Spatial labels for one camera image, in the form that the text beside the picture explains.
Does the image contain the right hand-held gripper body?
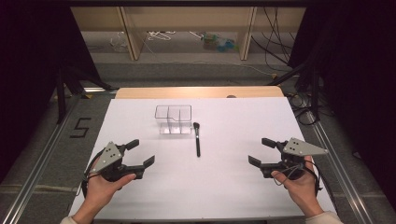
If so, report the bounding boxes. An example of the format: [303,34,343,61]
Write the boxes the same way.
[261,137,329,181]

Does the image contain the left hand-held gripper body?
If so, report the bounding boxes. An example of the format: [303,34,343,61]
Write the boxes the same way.
[89,141,146,183]

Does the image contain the clear plastic organizer box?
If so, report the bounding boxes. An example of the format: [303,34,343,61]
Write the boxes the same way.
[154,105,193,135]

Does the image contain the black makeup brush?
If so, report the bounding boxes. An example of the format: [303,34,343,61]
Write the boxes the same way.
[192,121,202,159]

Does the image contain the person's left hand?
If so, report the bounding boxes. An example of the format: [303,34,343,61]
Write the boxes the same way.
[81,157,137,216]

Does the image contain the person's right hand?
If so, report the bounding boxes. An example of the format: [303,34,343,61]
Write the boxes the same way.
[270,155,325,218]

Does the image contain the black metal stand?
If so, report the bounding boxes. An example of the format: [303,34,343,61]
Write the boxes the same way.
[55,63,114,125]
[266,60,322,120]

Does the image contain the dark curtain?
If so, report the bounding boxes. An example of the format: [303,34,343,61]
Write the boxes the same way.
[0,0,101,183]
[287,0,396,202]

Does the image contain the colourful plastic packets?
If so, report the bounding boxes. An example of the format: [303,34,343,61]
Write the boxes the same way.
[201,32,239,53]

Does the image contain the beige wooden desk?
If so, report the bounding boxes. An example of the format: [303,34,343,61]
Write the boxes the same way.
[70,7,306,62]

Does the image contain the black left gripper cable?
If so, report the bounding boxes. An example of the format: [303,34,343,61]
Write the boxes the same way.
[79,148,106,200]

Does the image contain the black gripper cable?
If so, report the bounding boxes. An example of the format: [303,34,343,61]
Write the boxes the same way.
[306,160,324,199]
[79,148,106,200]

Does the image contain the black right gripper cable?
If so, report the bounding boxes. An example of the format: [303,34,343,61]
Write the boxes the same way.
[306,160,324,199]

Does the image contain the coiled black floor cables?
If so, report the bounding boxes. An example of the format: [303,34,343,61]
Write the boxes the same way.
[287,92,320,126]

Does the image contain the metal floor rail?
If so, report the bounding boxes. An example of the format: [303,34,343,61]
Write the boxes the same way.
[305,111,375,224]
[0,92,86,224]

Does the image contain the black hanging cables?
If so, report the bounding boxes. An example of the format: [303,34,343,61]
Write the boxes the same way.
[250,7,297,67]

